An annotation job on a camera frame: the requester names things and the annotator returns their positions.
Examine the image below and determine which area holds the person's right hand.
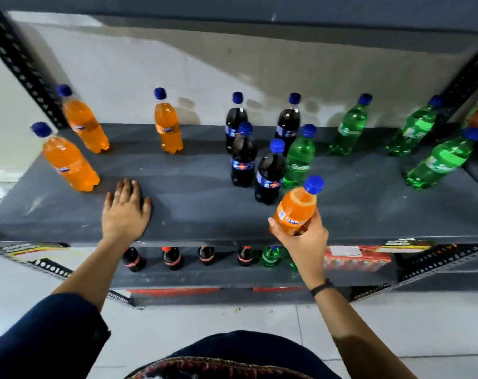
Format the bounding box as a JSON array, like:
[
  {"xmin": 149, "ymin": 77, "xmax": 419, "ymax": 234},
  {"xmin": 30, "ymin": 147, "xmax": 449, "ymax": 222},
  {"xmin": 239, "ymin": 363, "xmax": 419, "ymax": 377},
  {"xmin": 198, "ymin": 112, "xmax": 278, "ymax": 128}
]
[{"xmin": 268, "ymin": 209, "xmax": 329, "ymax": 287}]

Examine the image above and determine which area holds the navy blue sleeve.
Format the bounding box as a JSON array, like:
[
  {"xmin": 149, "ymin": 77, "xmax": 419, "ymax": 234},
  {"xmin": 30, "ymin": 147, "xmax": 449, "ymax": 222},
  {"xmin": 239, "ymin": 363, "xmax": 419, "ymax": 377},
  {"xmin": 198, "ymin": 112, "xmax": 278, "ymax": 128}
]
[{"xmin": 0, "ymin": 293, "xmax": 111, "ymax": 379}]

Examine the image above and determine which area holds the person's right forearm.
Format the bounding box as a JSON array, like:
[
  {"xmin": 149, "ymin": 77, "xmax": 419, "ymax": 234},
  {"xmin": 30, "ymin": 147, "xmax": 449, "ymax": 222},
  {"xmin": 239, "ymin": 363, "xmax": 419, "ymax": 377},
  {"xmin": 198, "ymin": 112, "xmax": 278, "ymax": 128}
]
[{"xmin": 310, "ymin": 283, "xmax": 418, "ymax": 379}]

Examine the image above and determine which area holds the black wristband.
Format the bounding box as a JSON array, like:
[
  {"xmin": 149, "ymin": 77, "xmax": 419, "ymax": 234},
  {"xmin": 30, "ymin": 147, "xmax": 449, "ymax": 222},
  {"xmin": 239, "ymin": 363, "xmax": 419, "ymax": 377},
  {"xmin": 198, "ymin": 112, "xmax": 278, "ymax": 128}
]
[{"xmin": 310, "ymin": 278, "xmax": 336, "ymax": 299}]

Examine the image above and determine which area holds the person's left forearm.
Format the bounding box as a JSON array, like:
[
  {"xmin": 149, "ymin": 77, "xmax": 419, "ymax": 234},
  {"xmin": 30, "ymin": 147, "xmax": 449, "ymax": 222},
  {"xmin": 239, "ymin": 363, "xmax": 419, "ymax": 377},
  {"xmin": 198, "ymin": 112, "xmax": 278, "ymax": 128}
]
[{"xmin": 51, "ymin": 237, "xmax": 139, "ymax": 312}]

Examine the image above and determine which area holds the person's left hand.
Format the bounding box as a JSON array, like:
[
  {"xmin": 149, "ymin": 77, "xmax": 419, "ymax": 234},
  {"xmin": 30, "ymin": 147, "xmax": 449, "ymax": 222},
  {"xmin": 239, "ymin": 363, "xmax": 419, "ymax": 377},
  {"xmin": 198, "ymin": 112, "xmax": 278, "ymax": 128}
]
[{"xmin": 101, "ymin": 178, "xmax": 152, "ymax": 245}]

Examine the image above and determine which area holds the grey metal shelving rack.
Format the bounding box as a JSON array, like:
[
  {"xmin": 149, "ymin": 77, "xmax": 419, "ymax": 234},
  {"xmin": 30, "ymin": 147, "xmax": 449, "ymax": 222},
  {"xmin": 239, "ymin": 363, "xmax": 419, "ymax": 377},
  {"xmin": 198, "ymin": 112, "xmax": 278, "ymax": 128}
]
[{"xmin": 0, "ymin": 0, "xmax": 478, "ymax": 309}]

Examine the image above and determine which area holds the dark cola bottle blue cap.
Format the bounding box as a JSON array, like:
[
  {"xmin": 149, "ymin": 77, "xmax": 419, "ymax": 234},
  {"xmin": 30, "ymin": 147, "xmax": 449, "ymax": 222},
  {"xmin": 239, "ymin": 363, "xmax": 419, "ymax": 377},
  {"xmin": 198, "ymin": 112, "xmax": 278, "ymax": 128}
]
[
  {"xmin": 275, "ymin": 92, "xmax": 302, "ymax": 156},
  {"xmin": 255, "ymin": 138, "xmax": 286, "ymax": 206},
  {"xmin": 230, "ymin": 122, "xmax": 258, "ymax": 188},
  {"xmin": 225, "ymin": 91, "xmax": 248, "ymax": 154}
]

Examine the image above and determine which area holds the red shrink-wrapped bottle pack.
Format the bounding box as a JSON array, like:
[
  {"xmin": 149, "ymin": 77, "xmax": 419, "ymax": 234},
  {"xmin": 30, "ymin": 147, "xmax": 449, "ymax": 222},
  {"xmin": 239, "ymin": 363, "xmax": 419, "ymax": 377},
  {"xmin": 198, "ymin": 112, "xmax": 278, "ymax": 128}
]
[{"xmin": 324, "ymin": 245, "xmax": 393, "ymax": 271}]

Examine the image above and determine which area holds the dark patterned clothing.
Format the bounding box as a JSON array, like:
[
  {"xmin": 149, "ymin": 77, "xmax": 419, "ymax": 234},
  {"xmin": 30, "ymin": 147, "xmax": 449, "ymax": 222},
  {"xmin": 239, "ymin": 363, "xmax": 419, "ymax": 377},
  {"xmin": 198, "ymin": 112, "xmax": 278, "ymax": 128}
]
[{"xmin": 124, "ymin": 330, "xmax": 342, "ymax": 379}]

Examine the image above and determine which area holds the yellow black shelf label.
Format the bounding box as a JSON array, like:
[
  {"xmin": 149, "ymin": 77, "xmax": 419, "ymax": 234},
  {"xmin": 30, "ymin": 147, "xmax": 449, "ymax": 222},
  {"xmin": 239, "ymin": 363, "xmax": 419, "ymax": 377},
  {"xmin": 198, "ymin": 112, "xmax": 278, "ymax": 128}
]
[
  {"xmin": 375, "ymin": 238, "xmax": 437, "ymax": 254},
  {"xmin": 2, "ymin": 242, "xmax": 70, "ymax": 262}
]

